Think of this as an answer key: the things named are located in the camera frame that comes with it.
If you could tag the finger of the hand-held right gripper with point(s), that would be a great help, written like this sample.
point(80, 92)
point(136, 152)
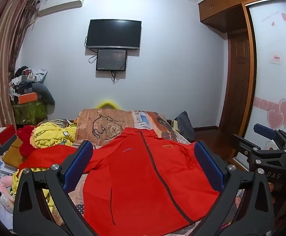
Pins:
point(263, 130)
point(243, 148)

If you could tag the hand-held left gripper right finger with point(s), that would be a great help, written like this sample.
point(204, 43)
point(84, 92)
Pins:
point(208, 164)

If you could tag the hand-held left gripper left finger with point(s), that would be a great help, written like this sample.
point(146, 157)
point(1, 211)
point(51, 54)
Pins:
point(80, 162)

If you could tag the red zip jacket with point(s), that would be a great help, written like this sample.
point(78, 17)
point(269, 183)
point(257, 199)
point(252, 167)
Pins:
point(138, 177)

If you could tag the yellow printed blanket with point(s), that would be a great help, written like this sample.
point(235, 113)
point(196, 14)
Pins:
point(50, 134)

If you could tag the bed with printed sheet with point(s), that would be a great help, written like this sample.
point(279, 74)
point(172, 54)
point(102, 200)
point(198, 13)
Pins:
point(101, 125)

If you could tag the dark blue bag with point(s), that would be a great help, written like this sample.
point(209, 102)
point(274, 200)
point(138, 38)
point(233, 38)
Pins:
point(185, 125)

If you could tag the brown wooden door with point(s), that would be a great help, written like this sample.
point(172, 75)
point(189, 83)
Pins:
point(237, 78)

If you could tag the red plush toy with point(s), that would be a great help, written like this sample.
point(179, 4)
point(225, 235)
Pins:
point(26, 140)

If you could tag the yellow hoop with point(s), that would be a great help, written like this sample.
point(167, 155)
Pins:
point(106, 102)

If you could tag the brown cardboard box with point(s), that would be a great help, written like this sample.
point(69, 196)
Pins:
point(12, 156)

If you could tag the green printed cloth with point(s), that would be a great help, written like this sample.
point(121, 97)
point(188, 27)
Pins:
point(28, 113)

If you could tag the pink plush toy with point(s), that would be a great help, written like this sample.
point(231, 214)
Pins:
point(6, 191)

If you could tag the red and white box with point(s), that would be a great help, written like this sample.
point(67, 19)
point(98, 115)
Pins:
point(4, 134)

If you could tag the orange box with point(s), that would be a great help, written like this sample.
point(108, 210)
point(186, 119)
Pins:
point(28, 97)

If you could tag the wooden wardrobe with heart door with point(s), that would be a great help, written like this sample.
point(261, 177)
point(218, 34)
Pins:
point(270, 41)

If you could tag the pile of clutter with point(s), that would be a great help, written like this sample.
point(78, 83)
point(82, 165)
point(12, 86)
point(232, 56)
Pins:
point(25, 77)

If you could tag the striped brown curtain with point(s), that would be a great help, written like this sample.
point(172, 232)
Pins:
point(2, 54)

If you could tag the white air conditioner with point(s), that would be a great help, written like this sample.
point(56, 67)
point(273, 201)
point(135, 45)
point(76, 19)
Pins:
point(59, 3)

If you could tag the small black wall monitor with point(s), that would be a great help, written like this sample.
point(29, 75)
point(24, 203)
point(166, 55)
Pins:
point(111, 60)

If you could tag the black wall television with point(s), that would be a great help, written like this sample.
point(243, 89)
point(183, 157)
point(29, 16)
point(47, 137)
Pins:
point(113, 33)

